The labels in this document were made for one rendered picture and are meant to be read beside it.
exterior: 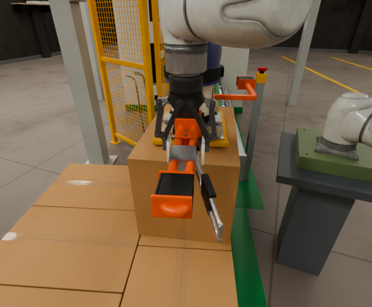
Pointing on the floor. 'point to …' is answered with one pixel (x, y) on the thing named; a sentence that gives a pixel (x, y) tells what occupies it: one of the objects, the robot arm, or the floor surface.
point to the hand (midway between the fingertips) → (186, 153)
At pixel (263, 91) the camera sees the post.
